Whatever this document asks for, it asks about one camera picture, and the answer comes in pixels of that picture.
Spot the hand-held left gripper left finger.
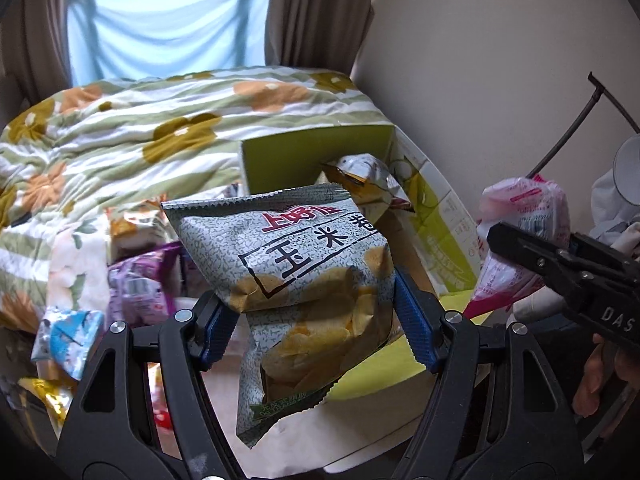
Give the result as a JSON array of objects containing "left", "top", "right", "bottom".
[{"left": 55, "top": 291, "right": 247, "bottom": 480}]

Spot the white patterned tablecloth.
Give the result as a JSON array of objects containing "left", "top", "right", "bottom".
[{"left": 47, "top": 215, "right": 431, "bottom": 480}]

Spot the pink snack packet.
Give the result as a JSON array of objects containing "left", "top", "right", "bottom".
[{"left": 465, "top": 174, "right": 571, "bottom": 318}]

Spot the red white snack packet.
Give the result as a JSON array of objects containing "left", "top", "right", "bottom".
[{"left": 149, "top": 360, "right": 176, "bottom": 432}]

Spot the light blue cloth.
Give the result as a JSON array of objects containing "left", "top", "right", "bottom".
[{"left": 66, "top": 0, "right": 275, "bottom": 86}]

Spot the blue white snack packet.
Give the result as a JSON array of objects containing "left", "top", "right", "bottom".
[{"left": 30, "top": 309, "right": 107, "bottom": 382}]

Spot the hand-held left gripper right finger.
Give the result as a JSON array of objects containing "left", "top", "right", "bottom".
[{"left": 392, "top": 266, "right": 587, "bottom": 480}]

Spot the black cable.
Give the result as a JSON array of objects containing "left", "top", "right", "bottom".
[{"left": 532, "top": 74, "right": 640, "bottom": 177}]

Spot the purple chip bag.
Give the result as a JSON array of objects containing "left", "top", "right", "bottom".
[{"left": 159, "top": 241, "right": 188, "bottom": 293}]

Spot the green orange snack packet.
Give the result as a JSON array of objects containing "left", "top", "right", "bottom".
[{"left": 109, "top": 199, "right": 173, "bottom": 257}]

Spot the white cloth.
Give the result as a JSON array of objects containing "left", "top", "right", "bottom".
[{"left": 590, "top": 170, "right": 640, "bottom": 253}]

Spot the yellow snack packet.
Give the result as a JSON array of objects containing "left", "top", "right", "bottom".
[{"left": 19, "top": 377, "right": 76, "bottom": 427}]

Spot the grey corn chip bag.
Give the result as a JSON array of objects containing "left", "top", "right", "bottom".
[{"left": 161, "top": 184, "right": 398, "bottom": 450}]

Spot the brown curtain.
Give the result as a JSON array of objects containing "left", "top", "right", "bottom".
[
  {"left": 265, "top": 0, "right": 377, "bottom": 75},
  {"left": 0, "top": 0, "right": 77, "bottom": 111}
]

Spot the green cardboard box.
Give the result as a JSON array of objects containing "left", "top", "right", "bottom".
[{"left": 239, "top": 124, "right": 508, "bottom": 403}]

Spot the white round object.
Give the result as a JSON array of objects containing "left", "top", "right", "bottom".
[{"left": 612, "top": 134, "right": 640, "bottom": 202}]

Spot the silver snack packet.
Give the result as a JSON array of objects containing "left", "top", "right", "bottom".
[{"left": 320, "top": 152, "right": 413, "bottom": 211}]

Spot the person's right hand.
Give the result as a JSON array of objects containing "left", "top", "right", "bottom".
[{"left": 574, "top": 334, "right": 640, "bottom": 422}]

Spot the pale purple snack packet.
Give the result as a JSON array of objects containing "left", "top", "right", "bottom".
[{"left": 107, "top": 254, "right": 173, "bottom": 323}]

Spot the floral blanket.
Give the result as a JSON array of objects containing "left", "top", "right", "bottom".
[{"left": 0, "top": 65, "right": 396, "bottom": 333}]

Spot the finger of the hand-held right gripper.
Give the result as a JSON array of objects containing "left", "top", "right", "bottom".
[{"left": 486, "top": 221, "right": 576, "bottom": 291}]

